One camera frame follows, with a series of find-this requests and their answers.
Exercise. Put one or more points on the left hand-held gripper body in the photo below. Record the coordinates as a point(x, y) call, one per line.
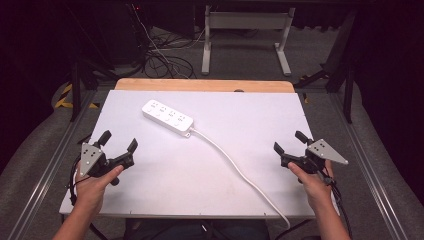
point(89, 159)

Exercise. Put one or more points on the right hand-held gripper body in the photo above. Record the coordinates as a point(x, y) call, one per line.
point(325, 152)

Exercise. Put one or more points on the person's left hand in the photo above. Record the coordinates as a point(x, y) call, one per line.
point(93, 188)

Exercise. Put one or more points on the person's right hand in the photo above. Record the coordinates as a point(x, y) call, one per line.
point(310, 187)

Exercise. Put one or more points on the white power strip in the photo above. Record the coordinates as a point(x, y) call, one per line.
point(167, 117)

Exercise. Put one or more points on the black stand leg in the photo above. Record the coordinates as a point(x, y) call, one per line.
point(76, 93)
point(347, 90)

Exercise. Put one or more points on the yellow black hazard tape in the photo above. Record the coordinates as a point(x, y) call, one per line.
point(64, 100)

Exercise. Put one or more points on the white board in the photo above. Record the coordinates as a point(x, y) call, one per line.
point(186, 180)

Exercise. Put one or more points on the aluminium floor rail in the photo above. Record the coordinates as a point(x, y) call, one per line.
point(370, 173)
point(46, 173)

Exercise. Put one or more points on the white metal table frame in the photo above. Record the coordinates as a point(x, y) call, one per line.
point(246, 20)

